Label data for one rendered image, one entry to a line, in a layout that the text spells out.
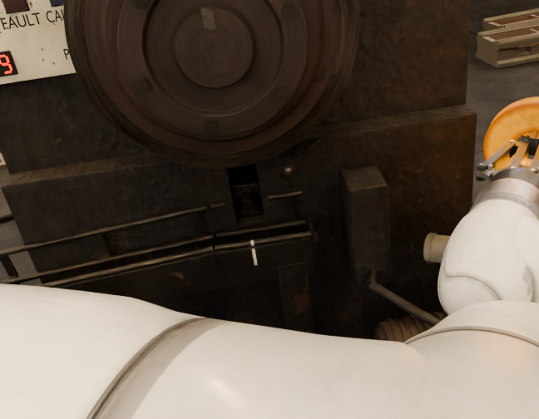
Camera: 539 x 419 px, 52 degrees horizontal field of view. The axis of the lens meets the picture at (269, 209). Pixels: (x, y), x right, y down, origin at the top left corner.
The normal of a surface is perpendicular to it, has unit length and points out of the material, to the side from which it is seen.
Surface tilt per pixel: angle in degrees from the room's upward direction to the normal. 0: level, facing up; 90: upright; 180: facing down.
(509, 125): 92
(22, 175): 0
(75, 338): 15
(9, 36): 90
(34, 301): 21
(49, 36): 90
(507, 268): 37
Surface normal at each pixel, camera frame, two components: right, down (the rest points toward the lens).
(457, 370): -0.06, -1.00
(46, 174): -0.14, -0.86
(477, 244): -0.38, -0.74
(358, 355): 0.16, -0.99
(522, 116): -0.50, 0.52
